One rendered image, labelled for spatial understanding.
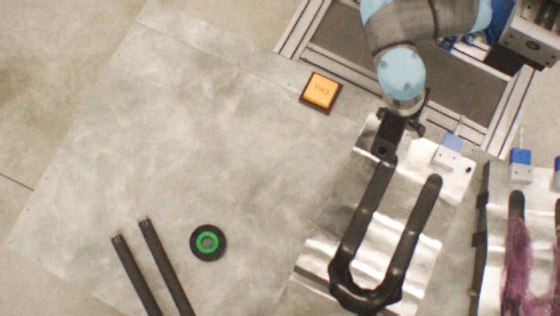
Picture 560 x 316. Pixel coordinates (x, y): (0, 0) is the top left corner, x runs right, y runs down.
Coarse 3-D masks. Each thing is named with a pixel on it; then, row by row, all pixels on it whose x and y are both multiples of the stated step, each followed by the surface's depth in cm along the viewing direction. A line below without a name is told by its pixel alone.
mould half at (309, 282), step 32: (352, 160) 140; (416, 160) 139; (352, 192) 138; (416, 192) 138; (448, 192) 138; (320, 224) 134; (384, 224) 136; (448, 224) 136; (320, 256) 130; (384, 256) 131; (416, 256) 133; (288, 288) 136; (320, 288) 135; (416, 288) 128
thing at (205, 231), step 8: (208, 224) 142; (192, 232) 142; (200, 232) 142; (208, 232) 142; (216, 232) 142; (192, 240) 141; (200, 240) 141; (216, 240) 141; (224, 240) 141; (192, 248) 141; (200, 248) 141; (216, 248) 141; (224, 248) 141; (200, 256) 140; (208, 256) 140; (216, 256) 140
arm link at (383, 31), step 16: (368, 0) 108; (384, 0) 107; (400, 0) 109; (416, 0) 108; (368, 16) 108; (384, 16) 106; (400, 16) 106; (416, 16) 106; (368, 32) 108; (384, 32) 106; (400, 32) 105; (416, 32) 107; (432, 32) 108; (384, 48) 106
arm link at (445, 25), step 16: (432, 0) 107; (448, 0) 105; (464, 0) 105; (480, 0) 106; (432, 16) 106; (448, 16) 106; (464, 16) 107; (480, 16) 107; (448, 32) 108; (464, 32) 110
